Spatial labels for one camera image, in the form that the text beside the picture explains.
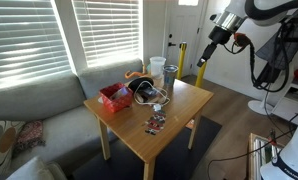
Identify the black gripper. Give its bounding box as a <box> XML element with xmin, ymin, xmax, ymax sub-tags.
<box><xmin>202</xmin><ymin>25</ymin><xmax>234</xmax><ymax>58</ymax></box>

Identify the white Franka robot base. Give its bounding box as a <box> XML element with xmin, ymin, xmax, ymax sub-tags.
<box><xmin>259</xmin><ymin>106</ymin><xmax>298</xmax><ymax>180</ymax></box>

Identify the silver metal cup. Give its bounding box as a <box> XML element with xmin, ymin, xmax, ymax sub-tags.
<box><xmin>162</xmin><ymin>64</ymin><xmax>179</xmax><ymax>88</ymax></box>

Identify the translucent white plastic cup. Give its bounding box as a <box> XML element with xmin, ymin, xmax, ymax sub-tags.
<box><xmin>149</xmin><ymin>56</ymin><xmax>167</xmax><ymax>80</ymax></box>

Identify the white entrance door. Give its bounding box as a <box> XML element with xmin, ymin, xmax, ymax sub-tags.
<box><xmin>162</xmin><ymin>0</ymin><xmax>208</xmax><ymax>78</ymax></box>

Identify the black hanging garment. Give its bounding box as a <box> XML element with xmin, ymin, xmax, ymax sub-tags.
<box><xmin>254</xmin><ymin>19</ymin><xmax>298</xmax><ymax>90</ymax></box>

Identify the white round stand base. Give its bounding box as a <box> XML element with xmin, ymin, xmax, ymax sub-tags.
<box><xmin>247</xmin><ymin>99</ymin><xmax>273</xmax><ymax>116</ymax></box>

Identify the black oval zip case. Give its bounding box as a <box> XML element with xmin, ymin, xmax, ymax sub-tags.
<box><xmin>127</xmin><ymin>76</ymin><xmax>155</xmax><ymax>95</ymax></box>

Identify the orange printed paper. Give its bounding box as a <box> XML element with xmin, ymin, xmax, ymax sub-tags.
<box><xmin>185</xmin><ymin>119</ymin><xmax>196</xmax><ymax>130</ymax></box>

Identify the white shelf unit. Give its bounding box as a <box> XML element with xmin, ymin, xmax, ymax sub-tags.
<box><xmin>272</xmin><ymin>78</ymin><xmax>298</xmax><ymax>126</ymax></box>

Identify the narrow white window blind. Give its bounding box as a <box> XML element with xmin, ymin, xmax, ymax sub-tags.
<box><xmin>72</xmin><ymin>0</ymin><xmax>142</xmax><ymax>68</ymax></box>

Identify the red woven basket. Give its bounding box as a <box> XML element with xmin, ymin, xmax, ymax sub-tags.
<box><xmin>99</xmin><ymin>82</ymin><xmax>134</xmax><ymax>113</ymax></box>

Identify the light wooden side table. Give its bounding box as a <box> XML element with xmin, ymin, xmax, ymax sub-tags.
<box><xmin>83</xmin><ymin>77</ymin><xmax>215</xmax><ymax>180</ymax></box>

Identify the dark blue floor rug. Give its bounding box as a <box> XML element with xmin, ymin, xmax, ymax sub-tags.
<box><xmin>72</xmin><ymin>115</ymin><xmax>223</xmax><ymax>180</ymax></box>

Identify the grey sofa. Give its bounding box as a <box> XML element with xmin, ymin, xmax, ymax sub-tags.
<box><xmin>0</xmin><ymin>58</ymin><xmax>145</xmax><ymax>180</ymax></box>

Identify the wide white window blind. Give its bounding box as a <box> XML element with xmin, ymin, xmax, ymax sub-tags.
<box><xmin>0</xmin><ymin>0</ymin><xmax>72</xmax><ymax>92</ymax></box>

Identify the red patterned cloth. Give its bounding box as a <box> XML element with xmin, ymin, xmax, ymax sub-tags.
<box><xmin>13</xmin><ymin>119</ymin><xmax>46</xmax><ymax>156</ymax></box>

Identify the white cushion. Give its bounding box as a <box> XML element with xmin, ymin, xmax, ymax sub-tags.
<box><xmin>6</xmin><ymin>155</ymin><xmax>68</xmax><ymax>180</ymax></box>

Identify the brown circle patterned cushion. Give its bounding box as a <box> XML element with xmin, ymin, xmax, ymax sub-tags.
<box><xmin>0</xmin><ymin>118</ymin><xmax>26</xmax><ymax>176</ymax></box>

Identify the yellow post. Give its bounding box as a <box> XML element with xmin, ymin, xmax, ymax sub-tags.
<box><xmin>194</xmin><ymin>61</ymin><xmax>209</xmax><ymax>89</ymax></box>
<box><xmin>177</xmin><ymin>41</ymin><xmax>188</xmax><ymax>81</ymax></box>

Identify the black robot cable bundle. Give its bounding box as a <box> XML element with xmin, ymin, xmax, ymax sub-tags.
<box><xmin>222</xmin><ymin>19</ymin><xmax>292</xmax><ymax>94</ymax></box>

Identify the white charging cable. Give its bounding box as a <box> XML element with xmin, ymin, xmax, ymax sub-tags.
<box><xmin>134</xmin><ymin>80</ymin><xmax>172</xmax><ymax>108</ymax></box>

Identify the orange curved handle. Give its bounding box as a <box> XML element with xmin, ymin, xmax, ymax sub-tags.
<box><xmin>124</xmin><ymin>64</ymin><xmax>147</xmax><ymax>80</ymax></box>

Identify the black floor cable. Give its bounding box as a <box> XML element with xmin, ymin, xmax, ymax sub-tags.
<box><xmin>206</xmin><ymin>109</ymin><xmax>298</xmax><ymax>180</ymax></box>

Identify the wooden box frame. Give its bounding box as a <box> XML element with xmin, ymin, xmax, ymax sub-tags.
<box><xmin>248</xmin><ymin>132</ymin><xmax>283</xmax><ymax>180</ymax></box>

